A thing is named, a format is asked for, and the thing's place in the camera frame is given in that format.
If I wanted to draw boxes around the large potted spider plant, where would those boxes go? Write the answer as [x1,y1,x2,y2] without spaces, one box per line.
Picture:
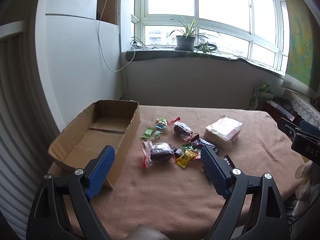
[169,15,220,52]

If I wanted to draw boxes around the person's right hand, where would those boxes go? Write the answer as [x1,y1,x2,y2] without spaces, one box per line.
[294,160,314,202]

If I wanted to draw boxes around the cardboard box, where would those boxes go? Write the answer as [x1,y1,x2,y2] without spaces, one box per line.
[48,99,140,189]

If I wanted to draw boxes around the yellow candy packet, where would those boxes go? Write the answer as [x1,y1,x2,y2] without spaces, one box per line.
[174,149,198,168]

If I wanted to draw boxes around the green printed bag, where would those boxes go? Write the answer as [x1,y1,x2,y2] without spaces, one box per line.
[247,82,274,111]

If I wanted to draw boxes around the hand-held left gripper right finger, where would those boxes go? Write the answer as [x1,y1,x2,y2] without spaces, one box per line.
[200,145,292,240]

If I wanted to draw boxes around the dark snack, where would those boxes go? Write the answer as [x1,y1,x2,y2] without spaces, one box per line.
[141,141,175,168]

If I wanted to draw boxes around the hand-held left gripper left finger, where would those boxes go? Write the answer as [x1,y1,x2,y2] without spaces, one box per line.
[26,145,115,240]

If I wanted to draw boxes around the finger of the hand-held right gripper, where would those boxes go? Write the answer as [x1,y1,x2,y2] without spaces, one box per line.
[299,120,320,137]
[277,117,302,139]

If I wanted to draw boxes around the small potted plant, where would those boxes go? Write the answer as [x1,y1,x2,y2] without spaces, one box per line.
[196,41,218,58]

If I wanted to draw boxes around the white ribbed panel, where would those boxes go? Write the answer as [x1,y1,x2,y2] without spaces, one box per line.
[0,34,63,233]

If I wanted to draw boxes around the wall map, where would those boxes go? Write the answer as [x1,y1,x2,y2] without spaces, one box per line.
[281,0,320,90]

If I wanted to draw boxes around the black cables on windowsill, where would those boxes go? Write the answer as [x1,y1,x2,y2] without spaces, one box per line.
[130,37,149,50]

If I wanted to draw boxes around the white lace cloth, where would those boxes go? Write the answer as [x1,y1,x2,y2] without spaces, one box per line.
[281,75,320,130]

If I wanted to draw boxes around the white hanging cable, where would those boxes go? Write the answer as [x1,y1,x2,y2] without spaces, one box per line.
[97,0,136,72]

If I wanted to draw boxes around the colourful round candy packet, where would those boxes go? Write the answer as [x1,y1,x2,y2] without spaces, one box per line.
[154,118,168,130]

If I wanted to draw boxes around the sandwich bread packet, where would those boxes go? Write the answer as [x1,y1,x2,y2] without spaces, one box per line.
[204,115,244,150]

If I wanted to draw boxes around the brown cardboard sheet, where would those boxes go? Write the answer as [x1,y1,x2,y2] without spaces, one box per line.
[97,0,118,25]

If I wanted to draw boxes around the white framed window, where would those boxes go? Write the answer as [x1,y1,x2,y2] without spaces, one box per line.
[134,0,290,75]

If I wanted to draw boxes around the dark snack packet red ends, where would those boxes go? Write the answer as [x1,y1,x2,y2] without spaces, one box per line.
[167,117,194,140]

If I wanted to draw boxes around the white cabinet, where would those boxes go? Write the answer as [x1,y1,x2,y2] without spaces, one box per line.
[35,0,123,133]

